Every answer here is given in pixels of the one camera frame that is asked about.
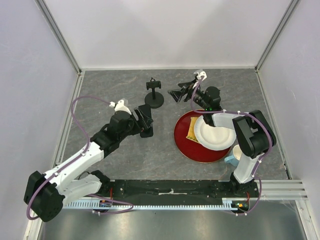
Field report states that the aluminium frame post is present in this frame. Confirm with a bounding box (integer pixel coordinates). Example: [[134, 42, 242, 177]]
[[254, 0, 301, 73], [34, 0, 83, 75]]

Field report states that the red round tray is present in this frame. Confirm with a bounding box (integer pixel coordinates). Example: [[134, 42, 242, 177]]
[[173, 111, 231, 163]]

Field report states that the right aluminium frame post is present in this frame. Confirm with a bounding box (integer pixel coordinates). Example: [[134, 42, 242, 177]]
[[254, 0, 301, 73]]

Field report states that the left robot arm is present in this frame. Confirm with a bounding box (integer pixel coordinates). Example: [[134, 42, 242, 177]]
[[23, 102, 153, 222]]

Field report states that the light blue mug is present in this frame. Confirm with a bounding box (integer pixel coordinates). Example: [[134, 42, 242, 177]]
[[224, 144, 242, 167]]

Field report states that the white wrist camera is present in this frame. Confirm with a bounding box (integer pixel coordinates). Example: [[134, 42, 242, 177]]
[[109, 98, 132, 115], [193, 69, 207, 81]]

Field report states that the black phone stand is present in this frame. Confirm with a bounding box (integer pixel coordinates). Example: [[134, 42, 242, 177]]
[[144, 77, 164, 109]]

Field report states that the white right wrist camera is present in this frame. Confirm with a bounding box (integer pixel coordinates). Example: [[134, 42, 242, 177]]
[[193, 69, 207, 81]]

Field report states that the slotted cable duct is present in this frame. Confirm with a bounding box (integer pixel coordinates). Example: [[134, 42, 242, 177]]
[[63, 197, 249, 211]]

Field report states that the yellow sponge cloth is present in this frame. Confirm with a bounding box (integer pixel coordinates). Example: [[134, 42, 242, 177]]
[[186, 117, 199, 143]]

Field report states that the black smartphone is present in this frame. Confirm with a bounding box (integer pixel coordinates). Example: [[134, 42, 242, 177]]
[[139, 124, 154, 138]]

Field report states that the aluminium front rail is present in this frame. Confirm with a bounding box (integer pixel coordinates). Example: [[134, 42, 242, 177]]
[[34, 178, 310, 200]]

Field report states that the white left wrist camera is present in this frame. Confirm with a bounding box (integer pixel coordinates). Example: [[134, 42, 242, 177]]
[[109, 98, 132, 115]]

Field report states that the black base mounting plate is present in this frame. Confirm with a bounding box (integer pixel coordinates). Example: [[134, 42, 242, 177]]
[[95, 179, 259, 206]]

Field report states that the white paper plate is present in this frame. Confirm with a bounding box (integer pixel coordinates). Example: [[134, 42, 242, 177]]
[[193, 116, 236, 151]]

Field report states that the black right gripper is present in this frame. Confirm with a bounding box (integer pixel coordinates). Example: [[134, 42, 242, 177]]
[[167, 79, 209, 111]]

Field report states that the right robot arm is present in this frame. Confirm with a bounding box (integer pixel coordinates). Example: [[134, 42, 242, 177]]
[[168, 80, 277, 197]]

